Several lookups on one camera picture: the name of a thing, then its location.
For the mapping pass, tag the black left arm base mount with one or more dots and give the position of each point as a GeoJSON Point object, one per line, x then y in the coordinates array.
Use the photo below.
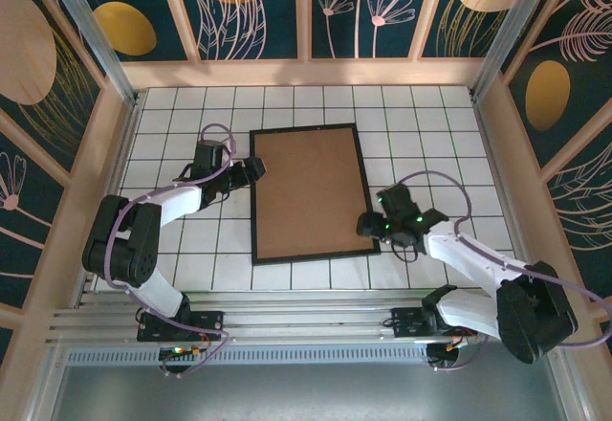
{"type": "Point", "coordinates": [210, 323]}

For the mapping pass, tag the brown backing board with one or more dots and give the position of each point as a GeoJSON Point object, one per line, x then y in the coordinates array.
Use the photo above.
{"type": "Point", "coordinates": [311, 191]}

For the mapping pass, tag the teal panel tall gold oval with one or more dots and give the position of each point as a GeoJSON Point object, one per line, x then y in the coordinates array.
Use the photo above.
{"type": "Point", "coordinates": [547, 95]}

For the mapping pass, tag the aluminium corner post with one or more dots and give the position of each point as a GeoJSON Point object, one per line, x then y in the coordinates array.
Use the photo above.
{"type": "Point", "coordinates": [95, 38]}
{"type": "Point", "coordinates": [511, 24]}

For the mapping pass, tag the aluminium mounting rail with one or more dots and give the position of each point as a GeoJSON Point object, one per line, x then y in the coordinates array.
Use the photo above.
{"type": "Point", "coordinates": [311, 316]}

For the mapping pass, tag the black picture frame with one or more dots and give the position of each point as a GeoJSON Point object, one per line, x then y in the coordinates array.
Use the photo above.
{"type": "Point", "coordinates": [253, 201]}

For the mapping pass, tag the teal panel orange circle leaves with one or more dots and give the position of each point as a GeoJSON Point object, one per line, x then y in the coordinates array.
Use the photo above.
{"type": "Point", "coordinates": [287, 9]}

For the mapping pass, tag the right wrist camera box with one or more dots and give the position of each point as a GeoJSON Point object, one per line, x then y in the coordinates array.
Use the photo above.
{"type": "Point", "coordinates": [369, 225]}

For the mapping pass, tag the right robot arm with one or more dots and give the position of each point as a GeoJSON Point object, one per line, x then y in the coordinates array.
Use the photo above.
{"type": "Point", "coordinates": [535, 311]}

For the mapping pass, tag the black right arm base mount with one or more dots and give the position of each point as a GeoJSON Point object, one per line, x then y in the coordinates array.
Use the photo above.
{"type": "Point", "coordinates": [406, 325]}

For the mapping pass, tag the teal panel pink flowers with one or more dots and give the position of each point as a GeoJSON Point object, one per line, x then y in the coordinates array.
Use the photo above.
{"type": "Point", "coordinates": [344, 38]}

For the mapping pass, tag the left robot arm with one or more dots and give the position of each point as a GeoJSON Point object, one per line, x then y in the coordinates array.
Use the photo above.
{"type": "Point", "coordinates": [119, 244]}

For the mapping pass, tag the teal panel pink fern leaves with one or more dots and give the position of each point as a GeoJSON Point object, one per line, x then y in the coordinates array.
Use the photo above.
{"type": "Point", "coordinates": [588, 33]}

